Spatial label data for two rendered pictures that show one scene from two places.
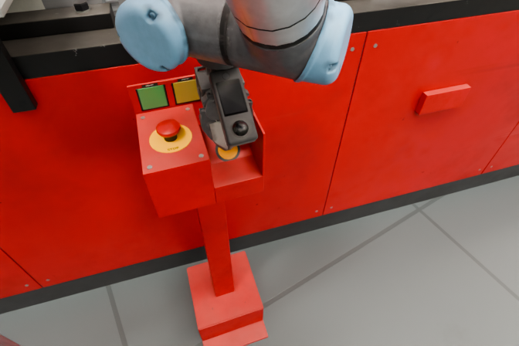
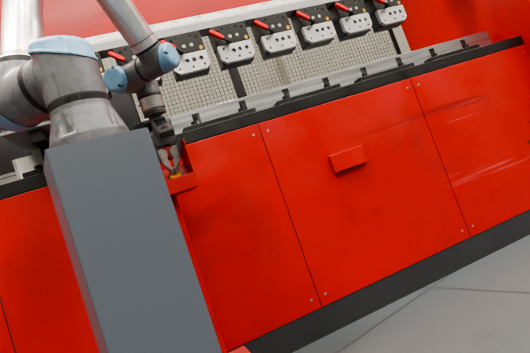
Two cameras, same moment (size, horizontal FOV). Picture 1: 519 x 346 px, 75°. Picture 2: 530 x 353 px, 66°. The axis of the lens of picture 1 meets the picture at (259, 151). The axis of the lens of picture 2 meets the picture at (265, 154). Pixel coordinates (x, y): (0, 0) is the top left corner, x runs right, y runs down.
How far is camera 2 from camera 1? 103 cm
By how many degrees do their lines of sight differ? 49
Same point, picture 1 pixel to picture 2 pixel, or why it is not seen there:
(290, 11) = (140, 34)
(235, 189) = (178, 183)
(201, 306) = not seen: outside the picture
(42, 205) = (58, 295)
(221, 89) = (155, 121)
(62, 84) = not seen: hidden behind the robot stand
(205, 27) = (129, 66)
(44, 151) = not seen: hidden behind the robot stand
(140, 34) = (110, 76)
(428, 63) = (315, 136)
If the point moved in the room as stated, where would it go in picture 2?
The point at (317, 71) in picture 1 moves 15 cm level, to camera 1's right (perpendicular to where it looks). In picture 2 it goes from (162, 56) to (214, 38)
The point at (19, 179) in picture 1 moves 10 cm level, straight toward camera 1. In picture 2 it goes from (47, 264) to (59, 260)
